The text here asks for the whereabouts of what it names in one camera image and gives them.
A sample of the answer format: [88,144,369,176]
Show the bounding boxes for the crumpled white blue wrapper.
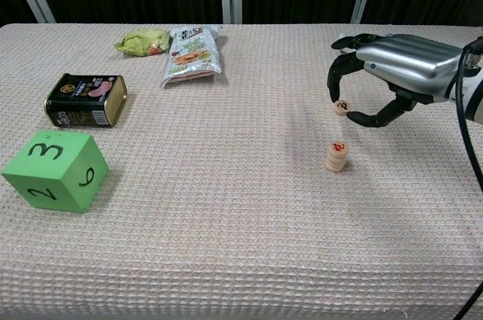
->
[335,32,358,53]

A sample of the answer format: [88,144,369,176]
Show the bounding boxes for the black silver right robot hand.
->
[327,32,463,128]

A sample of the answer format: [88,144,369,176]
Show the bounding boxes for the green foam numbered die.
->
[1,130,109,214]

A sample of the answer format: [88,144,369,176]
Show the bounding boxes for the beige waffle weave tablecloth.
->
[0,23,483,320]

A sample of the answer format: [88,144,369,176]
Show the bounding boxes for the black cable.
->
[452,35,483,320]

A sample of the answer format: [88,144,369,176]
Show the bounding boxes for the black gold luncheon meat tin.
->
[45,72,128,128]

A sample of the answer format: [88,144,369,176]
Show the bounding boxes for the white snack stick bag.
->
[161,25,223,89]

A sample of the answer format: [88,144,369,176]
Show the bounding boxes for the green crumpled snack bag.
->
[113,29,171,57]

